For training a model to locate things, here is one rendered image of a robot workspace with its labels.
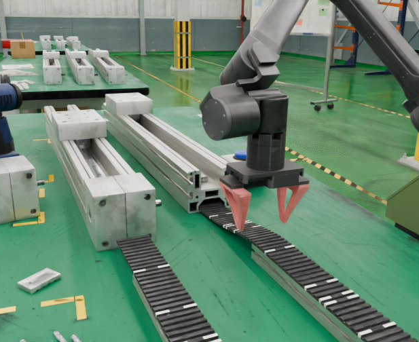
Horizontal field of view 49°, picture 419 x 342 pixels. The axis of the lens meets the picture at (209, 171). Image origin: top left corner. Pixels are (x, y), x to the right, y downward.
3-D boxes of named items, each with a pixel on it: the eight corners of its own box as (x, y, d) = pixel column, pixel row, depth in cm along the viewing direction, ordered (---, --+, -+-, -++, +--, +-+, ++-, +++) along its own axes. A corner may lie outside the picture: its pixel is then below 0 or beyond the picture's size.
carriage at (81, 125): (107, 148, 112) (106, 120, 110) (60, 153, 108) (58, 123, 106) (95, 134, 126) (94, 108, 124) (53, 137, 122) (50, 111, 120)
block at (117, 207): (170, 239, 79) (169, 186, 76) (96, 252, 74) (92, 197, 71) (155, 218, 87) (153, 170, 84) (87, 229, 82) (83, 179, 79)
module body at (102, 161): (142, 220, 86) (140, 177, 83) (87, 229, 82) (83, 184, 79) (77, 129, 155) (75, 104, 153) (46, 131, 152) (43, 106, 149)
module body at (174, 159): (234, 206, 93) (235, 165, 90) (187, 214, 89) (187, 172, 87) (133, 125, 163) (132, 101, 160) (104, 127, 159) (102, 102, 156)
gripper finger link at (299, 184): (245, 218, 75) (248, 163, 72) (283, 212, 78) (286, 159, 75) (267, 235, 69) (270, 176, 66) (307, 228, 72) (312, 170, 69)
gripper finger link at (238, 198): (216, 223, 73) (218, 167, 70) (257, 216, 76) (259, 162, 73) (236, 241, 67) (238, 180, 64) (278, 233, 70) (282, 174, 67)
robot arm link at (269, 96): (297, 89, 66) (269, 85, 70) (261, 93, 62) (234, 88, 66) (294, 137, 68) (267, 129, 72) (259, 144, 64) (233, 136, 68)
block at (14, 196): (53, 213, 89) (49, 166, 86) (-12, 226, 83) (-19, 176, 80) (41, 197, 97) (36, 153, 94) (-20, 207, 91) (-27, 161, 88)
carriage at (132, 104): (153, 122, 141) (152, 100, 139) (117, 125, 137) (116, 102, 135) (139, 112, 155) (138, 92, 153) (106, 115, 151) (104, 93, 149)
